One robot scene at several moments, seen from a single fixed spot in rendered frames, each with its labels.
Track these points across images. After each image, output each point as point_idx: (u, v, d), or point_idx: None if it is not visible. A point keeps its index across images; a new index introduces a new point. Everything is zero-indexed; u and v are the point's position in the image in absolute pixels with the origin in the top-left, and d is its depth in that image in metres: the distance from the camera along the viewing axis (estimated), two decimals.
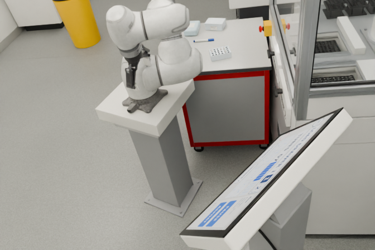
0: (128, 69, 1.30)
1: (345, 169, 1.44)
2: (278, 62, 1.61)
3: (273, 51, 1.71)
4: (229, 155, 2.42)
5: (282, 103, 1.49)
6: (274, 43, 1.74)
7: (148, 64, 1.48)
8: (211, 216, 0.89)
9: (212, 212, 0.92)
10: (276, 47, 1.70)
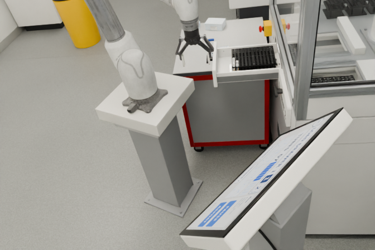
0: (179, 38, 1.66)
1: (345, 169, 1.44)
2: (212, 67, 1.66)
3: (212, 57, 1.76)
4: (229, 155, 2.42)
5: (282, 103, 1.49)
6: (214, 49, 1.79)
7: (208, 61, 1.73)
8: (211, 216, 0.89)
9: (212, 212, 0.92)
10: (215, 53, 1.76)
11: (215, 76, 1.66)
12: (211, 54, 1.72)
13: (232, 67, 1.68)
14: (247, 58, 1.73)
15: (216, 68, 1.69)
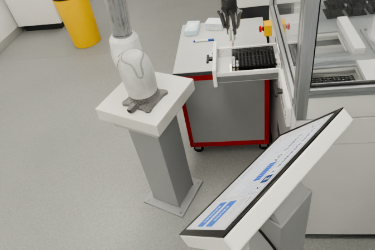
0: (217, 10, 1.67)
1: (345, 169, 1.44)
2: (212, 67, 1.66)
3: (212, 57, 1.76)
4: (229, 155, 2.42)
5: (282, 103, 1.49)
6: (214, 49, 1.79)
7: (232, 38, 1.73)
8: (211, 216, 0.89)
9: (212, 212, 0.92)
10: (215, 53, 1.76)
11: (215, 76, 1.66)
12: (236, 31, 1.71)
13: (232, 67, 1.68)
14: (247, 58, 1.73)
15: (216, 68, 1.69)
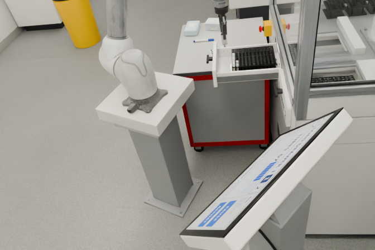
0: None
1: (345, 169, 1.44)
2: (212, 67, 1.66)
3: (212, 57, 1.76)
4: (229, 155, 2.42)
5: (282, 103, 1.49)
6: (214, 49, 1.79)
7: (223, 41, 1.94)
8: (211, 216, 0.89)
9: (212, 212, 0.92)
10: (215, 53, 1.76)
11: (215, 76, 1.66)
12: (225, 37, 1.90)
13: (232, 67, 1.68)
14: (247, 58, 1.73)
15: (216, 68, 1.69)
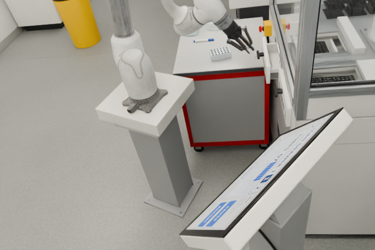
0: (226, 41, 1.68)
1: (345, 169, 1.44)
2: (267, 63, 1.61)
3: (263, 52, 1.72)
4: (229, 155, 2.42)
5: (282, 103, 1.49)
6: (264, 44, 1.75)
7: (254, 54, 1.72)
8: (211, 216, 0.89)
9: (212, 212, 0.92)
10: (265, 48, 1.71)
11: (269, 72, 1.62)
12: (253, 47, 1.70)
13: None
14: None
15: None
